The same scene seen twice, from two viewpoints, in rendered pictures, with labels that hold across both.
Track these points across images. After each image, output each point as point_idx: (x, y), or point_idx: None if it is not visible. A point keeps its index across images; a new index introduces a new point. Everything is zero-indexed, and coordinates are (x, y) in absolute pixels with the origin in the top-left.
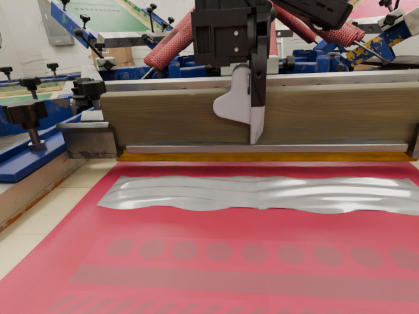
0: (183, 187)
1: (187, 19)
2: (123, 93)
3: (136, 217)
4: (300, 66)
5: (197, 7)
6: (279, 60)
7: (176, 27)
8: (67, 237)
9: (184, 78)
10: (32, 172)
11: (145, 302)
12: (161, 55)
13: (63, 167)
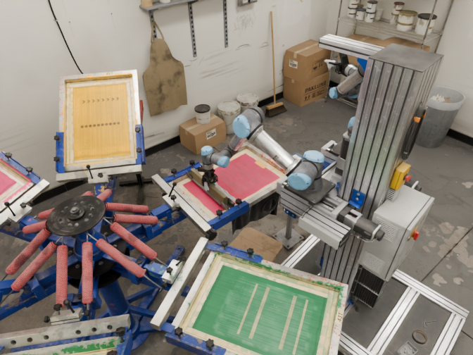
0: (224, 194)
1: (112, 246)
2: (223, 194)
3: (234, 194)
4: (103, 219)
5: (212, 177)
6: (74, 238)
7: (119, 252)
8: (242, 196)
9: (188, 213)
10: None
11: (240, 186)
12: (152, 249)
13: None
